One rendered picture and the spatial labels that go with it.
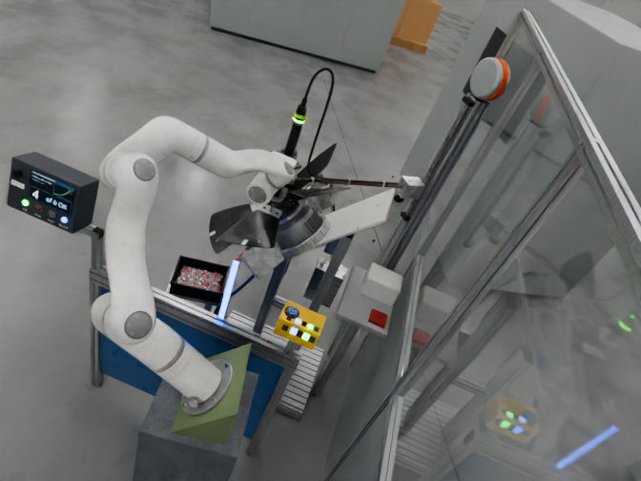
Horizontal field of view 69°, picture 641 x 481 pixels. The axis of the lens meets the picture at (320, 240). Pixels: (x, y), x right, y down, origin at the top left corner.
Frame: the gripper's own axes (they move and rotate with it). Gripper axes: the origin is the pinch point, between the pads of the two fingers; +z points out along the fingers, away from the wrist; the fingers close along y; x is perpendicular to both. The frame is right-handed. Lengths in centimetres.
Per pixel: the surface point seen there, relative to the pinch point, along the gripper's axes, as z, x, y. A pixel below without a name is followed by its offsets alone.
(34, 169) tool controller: -40, -21, -74
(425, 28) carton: 824, -111, 34
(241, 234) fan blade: -20.2, -28.3, -4.4
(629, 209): -73, 59, 71
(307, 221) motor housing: 5.1, -29.7, 15.3
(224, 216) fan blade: 5.3, -45.4, -20.2
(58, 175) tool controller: -38, -21, -66
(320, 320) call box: -34, -39, 35
